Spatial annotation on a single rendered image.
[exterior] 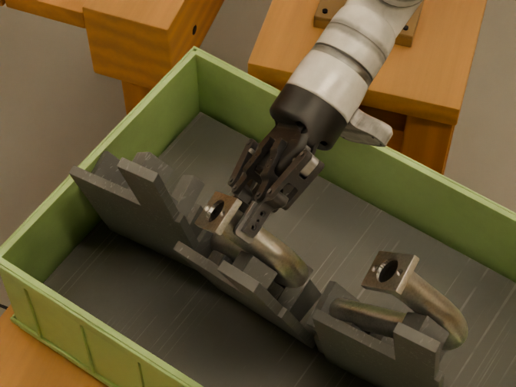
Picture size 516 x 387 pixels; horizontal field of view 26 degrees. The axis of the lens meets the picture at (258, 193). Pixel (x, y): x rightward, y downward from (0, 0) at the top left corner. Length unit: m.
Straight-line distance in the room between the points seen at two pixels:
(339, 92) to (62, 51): 1.82
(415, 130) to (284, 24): 0.26
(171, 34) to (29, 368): 0.53
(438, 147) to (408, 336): 0.69
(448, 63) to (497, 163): 1.00
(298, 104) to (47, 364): 0.55
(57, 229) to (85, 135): 1.26
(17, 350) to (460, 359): 0.57
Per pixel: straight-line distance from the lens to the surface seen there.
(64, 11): 1.73
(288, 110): 1.10
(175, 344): 1.41
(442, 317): 1.10
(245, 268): 1.12
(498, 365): 1.42
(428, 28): 1.73
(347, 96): 1.12
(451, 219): 1.46
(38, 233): 1.41
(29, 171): 2.65
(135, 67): 1.74
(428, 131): 1.69
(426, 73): 1.67
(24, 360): 1.49
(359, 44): 1.13
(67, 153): 2.66
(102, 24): 1.70
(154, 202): 1.23
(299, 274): 1.16
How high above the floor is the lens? 2.09
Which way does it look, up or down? 55 degrees down
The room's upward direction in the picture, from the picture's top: straight up
